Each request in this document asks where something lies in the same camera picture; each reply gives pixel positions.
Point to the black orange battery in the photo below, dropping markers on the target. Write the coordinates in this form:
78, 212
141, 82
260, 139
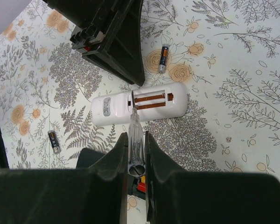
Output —
163, 58

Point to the white remote control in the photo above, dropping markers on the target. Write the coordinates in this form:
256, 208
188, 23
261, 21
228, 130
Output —
155, 102

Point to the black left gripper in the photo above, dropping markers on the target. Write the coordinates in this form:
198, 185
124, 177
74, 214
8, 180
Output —
107, 33

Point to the red battery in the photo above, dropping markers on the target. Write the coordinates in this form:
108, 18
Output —
141, 187

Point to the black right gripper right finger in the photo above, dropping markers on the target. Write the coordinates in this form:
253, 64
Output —
177, 196

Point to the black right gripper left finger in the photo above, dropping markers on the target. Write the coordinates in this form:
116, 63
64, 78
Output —
64, 196

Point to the black remote control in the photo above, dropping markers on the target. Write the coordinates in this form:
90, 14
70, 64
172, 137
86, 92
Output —
110, 164

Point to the floral patterned table mat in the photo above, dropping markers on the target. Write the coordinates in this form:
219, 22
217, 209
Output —
226, 52

